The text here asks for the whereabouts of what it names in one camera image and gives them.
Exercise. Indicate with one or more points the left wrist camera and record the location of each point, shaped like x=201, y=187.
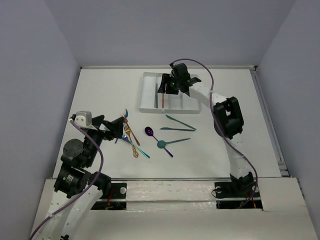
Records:
x=82, y=119

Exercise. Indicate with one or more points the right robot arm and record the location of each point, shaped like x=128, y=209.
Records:
x=228, y=123

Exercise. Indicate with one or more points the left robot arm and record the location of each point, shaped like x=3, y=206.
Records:
x=76, y=190

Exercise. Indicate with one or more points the gold ornate fork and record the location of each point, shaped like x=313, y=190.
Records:
x=128, y=133

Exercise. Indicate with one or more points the teal plastic spoon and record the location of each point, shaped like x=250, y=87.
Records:
x=162, y=144

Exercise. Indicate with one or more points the dark blue plastic knife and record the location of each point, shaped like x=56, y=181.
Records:
x=177, y=129

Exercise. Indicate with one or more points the blue plastic fork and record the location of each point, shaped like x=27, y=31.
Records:
x=126, y=115

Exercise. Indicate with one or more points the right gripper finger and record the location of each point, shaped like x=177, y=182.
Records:
x=171, y=89
x=164, y=80

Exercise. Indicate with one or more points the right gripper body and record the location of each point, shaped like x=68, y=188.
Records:
x=177, y=81

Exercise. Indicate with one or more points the purple metal spoon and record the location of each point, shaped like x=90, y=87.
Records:
x=148, y=130

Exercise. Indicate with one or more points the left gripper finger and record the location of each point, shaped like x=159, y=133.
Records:
x=97, y=121
x=114, y=129

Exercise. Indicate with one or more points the iridescent rainbow fork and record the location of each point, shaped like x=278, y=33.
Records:
x=140, y=150

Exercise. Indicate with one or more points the rose gold fork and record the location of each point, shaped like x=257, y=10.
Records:
x=133, y=136

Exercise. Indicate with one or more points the teal plastic knife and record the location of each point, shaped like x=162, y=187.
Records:
x=183, y=123

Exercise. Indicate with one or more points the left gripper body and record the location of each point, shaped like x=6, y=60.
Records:
x=105, y=127

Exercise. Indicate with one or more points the dark blue chopstick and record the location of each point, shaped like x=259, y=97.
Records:
x=156, y=96

